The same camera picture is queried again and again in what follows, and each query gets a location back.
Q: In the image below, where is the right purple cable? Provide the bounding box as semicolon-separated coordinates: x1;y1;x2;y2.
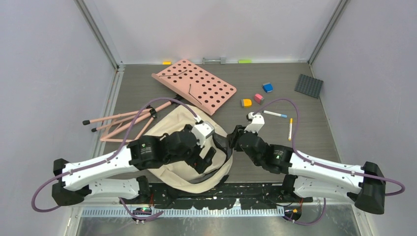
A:
252;97;406;227

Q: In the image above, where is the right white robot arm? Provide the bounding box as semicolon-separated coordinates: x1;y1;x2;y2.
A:
226;125;386;214

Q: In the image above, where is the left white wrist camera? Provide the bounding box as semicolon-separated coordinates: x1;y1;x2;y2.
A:
191;121;215;148

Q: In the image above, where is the blue eraser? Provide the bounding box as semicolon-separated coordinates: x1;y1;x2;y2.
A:
262;83;273;93

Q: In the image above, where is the blue capped white marker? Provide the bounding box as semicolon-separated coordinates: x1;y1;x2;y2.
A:
263;110;287;118

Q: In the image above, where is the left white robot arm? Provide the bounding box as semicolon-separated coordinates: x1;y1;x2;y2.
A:
52;122;216;207

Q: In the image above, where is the dark grey studded plate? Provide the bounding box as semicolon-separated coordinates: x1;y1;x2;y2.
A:
295;74;324;99

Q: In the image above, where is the yellow eraser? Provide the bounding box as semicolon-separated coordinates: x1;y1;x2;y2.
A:
241;99;252;108

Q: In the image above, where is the metal wall bracket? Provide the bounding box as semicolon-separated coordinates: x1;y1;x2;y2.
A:
202;57;226;64

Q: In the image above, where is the yellow capped white marker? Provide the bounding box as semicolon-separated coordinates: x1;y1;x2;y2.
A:
288;118;294;141

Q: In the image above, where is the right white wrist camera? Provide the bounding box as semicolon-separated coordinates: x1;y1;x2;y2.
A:
244;112;265;133

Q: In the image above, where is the pink music stand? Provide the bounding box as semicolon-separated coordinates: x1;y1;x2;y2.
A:
82;59;237;142

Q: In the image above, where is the green tape piece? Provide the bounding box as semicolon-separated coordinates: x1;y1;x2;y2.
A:
238;59;252;64

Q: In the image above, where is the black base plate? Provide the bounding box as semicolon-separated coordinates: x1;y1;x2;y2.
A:
124;182;313;210

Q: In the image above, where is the pink eraser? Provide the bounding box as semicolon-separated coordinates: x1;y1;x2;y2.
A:
254;93;264;105

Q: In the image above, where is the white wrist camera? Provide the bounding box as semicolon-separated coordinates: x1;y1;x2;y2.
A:
244;112;265;133
191;121;215;148

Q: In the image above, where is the cream canvas backpack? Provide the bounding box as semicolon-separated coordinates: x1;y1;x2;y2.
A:
144;105;233;194

